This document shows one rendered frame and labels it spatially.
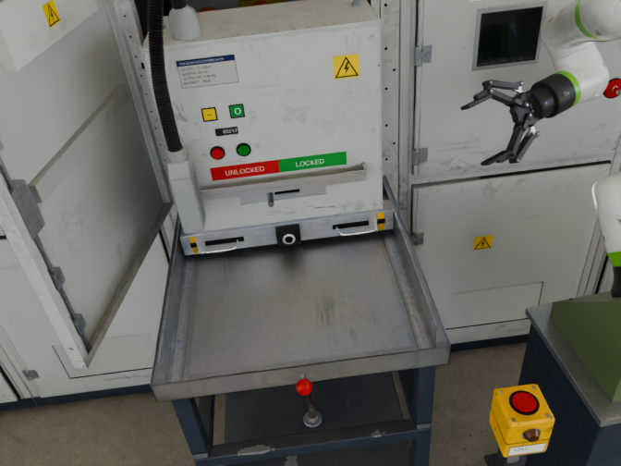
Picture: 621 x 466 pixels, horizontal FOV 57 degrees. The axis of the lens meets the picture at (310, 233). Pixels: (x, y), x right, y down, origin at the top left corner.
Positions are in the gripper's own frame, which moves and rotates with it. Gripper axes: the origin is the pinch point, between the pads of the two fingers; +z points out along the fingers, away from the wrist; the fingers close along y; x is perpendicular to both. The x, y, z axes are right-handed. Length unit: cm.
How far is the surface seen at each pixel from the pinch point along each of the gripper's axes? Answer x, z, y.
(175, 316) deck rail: -24, 76, -10
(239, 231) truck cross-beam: -32, 52, 0
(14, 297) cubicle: -98, 114, 3
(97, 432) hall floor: -111, 115, -56
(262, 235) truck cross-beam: -31, 48, -4
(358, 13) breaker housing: -4.8, 14.9, 34.5
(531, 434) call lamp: 33, 36, -43
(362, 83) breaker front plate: -5.3, 19.8, 20.7
